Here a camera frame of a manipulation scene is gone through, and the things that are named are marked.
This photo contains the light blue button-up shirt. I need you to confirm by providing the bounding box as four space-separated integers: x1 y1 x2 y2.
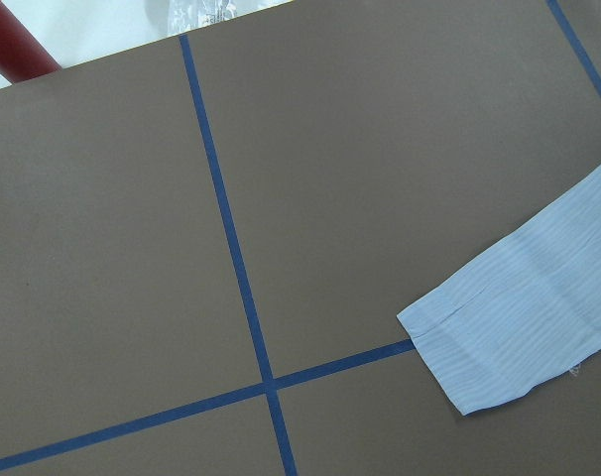
398 165 601 415

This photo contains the clear plastic bag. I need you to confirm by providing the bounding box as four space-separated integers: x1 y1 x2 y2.
143 0 286 37

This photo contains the dark red cylinder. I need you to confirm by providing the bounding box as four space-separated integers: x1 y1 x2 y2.
0 1 61 83

